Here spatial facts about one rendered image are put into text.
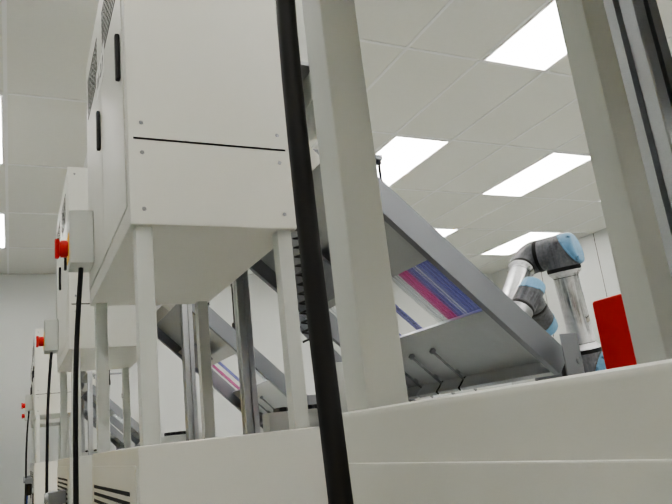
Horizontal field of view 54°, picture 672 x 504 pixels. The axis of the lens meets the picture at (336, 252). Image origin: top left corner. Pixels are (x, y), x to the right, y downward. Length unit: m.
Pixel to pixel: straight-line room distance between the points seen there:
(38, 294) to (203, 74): 8.21
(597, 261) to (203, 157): 9.47
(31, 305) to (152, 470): 8.33
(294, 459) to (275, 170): 0.56
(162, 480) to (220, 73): 0.78
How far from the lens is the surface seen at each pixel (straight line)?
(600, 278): 10.50
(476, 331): 1.69
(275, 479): 1.23
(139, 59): 1.38
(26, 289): 9.50
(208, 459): 1.20
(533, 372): 1.66
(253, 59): 1.45
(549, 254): 2.44
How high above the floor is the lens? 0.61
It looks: 15 degrees up
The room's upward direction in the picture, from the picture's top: 7 degrees counter-clockwise
